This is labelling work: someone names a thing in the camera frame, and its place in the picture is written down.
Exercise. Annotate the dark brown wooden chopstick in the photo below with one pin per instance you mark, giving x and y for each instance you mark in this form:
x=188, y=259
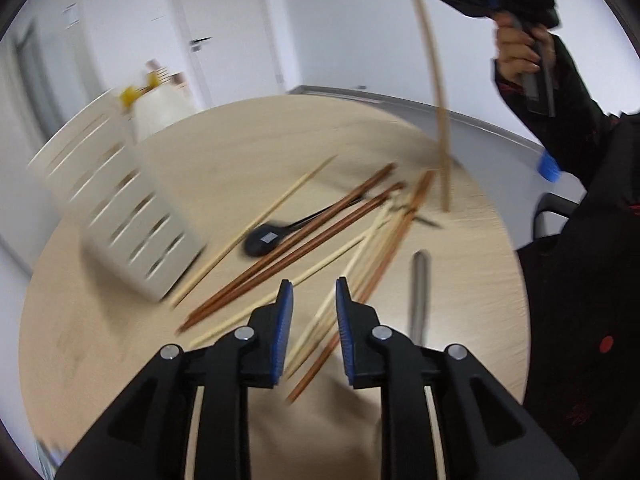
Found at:
x=300, y=254
x=390, y=240
x=325, y=218

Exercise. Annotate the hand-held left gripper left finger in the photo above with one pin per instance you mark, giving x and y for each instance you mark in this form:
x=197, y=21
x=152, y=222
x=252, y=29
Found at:
x=285, y=330

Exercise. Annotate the white door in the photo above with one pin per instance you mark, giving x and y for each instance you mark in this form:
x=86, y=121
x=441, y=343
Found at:
x=235, y=20

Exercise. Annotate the black spoon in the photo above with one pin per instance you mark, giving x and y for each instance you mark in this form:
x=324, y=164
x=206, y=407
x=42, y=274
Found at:
x=262, y=240

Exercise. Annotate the small blue object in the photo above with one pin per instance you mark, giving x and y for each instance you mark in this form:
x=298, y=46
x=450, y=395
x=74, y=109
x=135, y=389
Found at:
x=550, y=167

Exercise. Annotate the person's black clothing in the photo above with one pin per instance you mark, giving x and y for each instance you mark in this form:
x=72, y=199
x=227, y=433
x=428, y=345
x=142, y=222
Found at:
x=600, y=285

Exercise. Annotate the person's right forearm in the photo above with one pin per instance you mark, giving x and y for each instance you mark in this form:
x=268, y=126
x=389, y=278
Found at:
x=575, y=105

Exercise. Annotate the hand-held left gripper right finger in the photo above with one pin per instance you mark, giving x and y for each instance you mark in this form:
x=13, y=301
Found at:
x=342, y=330

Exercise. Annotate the white utensil holder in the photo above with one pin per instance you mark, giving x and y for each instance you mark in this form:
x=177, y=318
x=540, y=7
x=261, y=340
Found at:
x=120, y=195

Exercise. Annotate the thin light wooden chopstick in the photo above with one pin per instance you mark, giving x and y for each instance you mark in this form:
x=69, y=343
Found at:
x=320, y=266

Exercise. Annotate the person's right hand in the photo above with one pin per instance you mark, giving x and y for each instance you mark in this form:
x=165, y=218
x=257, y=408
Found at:
x=512, y=52

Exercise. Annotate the silver metal utensil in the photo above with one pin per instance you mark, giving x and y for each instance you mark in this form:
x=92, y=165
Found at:
x=420, y=290

